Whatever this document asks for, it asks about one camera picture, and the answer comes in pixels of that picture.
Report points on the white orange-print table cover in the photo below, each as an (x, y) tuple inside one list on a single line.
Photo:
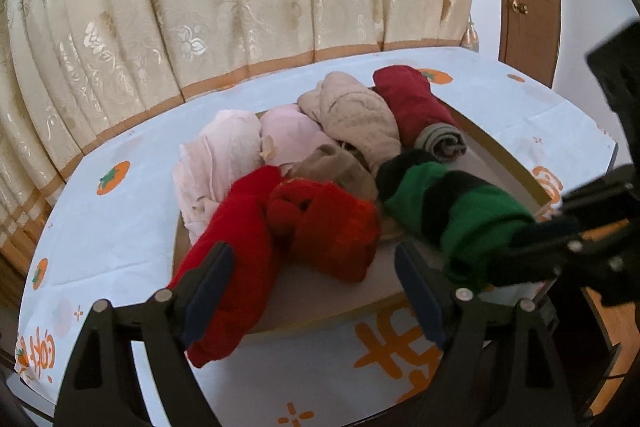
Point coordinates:
[(125, 217)]

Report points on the pale pink lace underwear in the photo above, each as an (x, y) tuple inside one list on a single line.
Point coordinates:
[(215, 162)]

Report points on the curtain tassel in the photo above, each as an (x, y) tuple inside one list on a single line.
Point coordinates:
[(470, 34)]

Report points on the brass door knob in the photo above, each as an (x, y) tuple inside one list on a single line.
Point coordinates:
[(520, 7)]

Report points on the beige knitted sock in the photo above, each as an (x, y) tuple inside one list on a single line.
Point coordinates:
[(350, 117)]

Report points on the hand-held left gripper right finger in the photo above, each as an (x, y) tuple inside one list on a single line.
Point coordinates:
[(420, 297)]

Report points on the red knitted sock bundle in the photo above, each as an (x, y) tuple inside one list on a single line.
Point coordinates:
[(330, 232)]

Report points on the long red sock roll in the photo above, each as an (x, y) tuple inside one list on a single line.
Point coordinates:
[(235, 247)]

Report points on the light pink underwear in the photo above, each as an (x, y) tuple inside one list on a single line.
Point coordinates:
[(290, 132)]

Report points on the maroon underwear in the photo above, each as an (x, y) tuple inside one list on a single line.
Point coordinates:
[(410, 107)]

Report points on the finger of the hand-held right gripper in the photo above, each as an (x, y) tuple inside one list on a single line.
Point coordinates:
[(600, 192), (545, 247)]

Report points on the small grey underwear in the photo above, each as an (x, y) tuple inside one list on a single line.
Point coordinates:
[(442, 142)]

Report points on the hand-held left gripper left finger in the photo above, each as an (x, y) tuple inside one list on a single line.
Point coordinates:
[(207, 292)]

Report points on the shallow cardboard box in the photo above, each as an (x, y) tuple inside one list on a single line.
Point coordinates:
[(330, 302)]

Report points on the taupe brown sock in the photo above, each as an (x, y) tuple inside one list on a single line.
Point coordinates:
[(340, 172)]

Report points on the green and black sock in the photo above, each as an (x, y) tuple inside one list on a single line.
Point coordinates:
[(465, 207)]

